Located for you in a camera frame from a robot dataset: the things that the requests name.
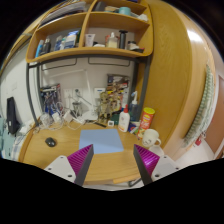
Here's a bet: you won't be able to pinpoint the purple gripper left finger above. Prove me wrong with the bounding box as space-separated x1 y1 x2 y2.
67 144 94 186

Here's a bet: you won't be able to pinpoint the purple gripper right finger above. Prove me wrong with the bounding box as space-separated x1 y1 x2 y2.
133 144 160 185

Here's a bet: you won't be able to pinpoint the blue mouse pad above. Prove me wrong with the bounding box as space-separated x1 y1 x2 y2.
79 129 124 154

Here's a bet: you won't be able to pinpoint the black computer mouse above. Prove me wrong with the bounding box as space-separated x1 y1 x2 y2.
45 137 56 147

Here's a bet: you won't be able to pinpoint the white ceramic mug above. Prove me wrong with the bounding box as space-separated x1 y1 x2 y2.
142 129 161 147

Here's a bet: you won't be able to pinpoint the white desk lamp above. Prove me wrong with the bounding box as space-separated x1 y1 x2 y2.
54 69 97 120

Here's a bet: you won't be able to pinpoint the yellow red chips can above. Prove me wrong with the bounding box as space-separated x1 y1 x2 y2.
137 107 155 139

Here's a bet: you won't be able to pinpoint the white glue bottle red cap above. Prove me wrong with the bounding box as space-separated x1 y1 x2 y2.
118 106 130 132

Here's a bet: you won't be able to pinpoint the blue spray bottle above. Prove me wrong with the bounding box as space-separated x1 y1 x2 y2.
129 91 138 121

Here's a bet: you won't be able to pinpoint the wooden robot figure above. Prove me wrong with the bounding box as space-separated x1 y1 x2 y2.
98 92 112 123

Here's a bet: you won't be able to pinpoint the white tube on shelf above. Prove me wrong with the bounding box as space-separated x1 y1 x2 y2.
85 34 95 47

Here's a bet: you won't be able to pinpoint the black cylinder bottle on shelf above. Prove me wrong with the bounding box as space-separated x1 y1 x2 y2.
119 30 128 49

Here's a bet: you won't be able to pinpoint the teal tape roll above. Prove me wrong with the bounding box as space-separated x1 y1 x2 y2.
119 7 131 16

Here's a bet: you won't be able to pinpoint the tangled white cables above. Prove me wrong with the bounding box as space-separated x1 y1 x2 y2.
33 99 88 132

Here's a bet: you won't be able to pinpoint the black bag on wall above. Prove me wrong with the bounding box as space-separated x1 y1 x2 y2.
7 97 20 134

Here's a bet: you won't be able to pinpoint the wooden wall shelf unit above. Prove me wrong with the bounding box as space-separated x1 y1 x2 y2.
26 0 153 63

